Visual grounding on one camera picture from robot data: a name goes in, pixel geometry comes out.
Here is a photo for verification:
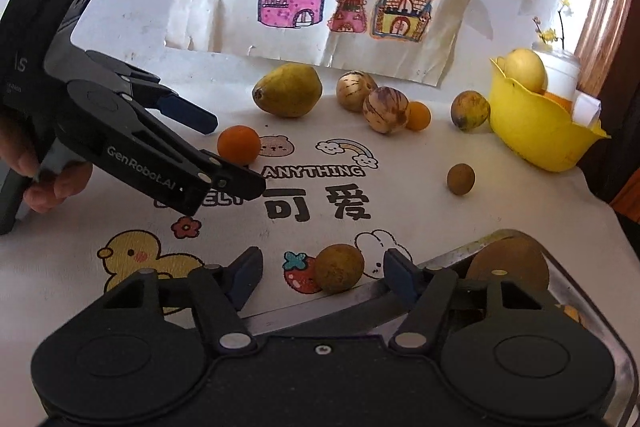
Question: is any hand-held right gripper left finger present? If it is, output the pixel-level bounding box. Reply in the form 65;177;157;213
102;247;264;354

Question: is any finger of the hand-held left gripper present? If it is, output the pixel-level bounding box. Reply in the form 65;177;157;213
87;51;219;136
95;112;267;216

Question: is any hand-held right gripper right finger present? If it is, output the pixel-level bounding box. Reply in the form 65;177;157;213
382;249;551;354

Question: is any stainless steel tray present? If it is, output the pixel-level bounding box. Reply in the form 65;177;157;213
240;229;640;427

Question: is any orange tangerine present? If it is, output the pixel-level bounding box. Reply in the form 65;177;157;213
217;125;262;166

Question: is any yellow-green mango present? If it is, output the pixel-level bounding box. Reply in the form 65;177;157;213
251;63;323;118

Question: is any large brown round fruit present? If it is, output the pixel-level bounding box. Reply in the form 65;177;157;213
467;234;551;293

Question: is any person's left hand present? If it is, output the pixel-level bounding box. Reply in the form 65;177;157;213
0;108;94;214

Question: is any white cartoon printed tablecloth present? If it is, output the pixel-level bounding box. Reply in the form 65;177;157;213
0;72;640;343

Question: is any small brown round fruit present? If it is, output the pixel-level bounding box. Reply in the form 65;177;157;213
446;163;476;196

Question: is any striped tan round fruit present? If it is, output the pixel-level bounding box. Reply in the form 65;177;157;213
336;71;379;112
362;87;412;135

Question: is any small orange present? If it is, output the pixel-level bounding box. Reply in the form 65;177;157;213
404;101;432;131

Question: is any yellow-brown round fruit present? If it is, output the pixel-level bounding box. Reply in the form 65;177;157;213
450;91;491;132

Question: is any yellow plastic bowl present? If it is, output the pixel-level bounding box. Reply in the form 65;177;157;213
489;49;612;172

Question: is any orange fruit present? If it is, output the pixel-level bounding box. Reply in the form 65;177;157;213
542;91;573;112

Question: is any pale yellow round fruit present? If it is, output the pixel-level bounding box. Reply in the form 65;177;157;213
502;48;547;94

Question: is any dark cabinet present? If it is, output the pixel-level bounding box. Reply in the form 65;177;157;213
580;92;640;210

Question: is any white plastic cup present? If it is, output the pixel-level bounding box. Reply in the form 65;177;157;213
532;42;583;100

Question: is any yellow flower sprig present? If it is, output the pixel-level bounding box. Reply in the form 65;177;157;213
532;0;573;50

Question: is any brown wooden door frame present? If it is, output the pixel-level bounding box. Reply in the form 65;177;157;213
575;0;640;102

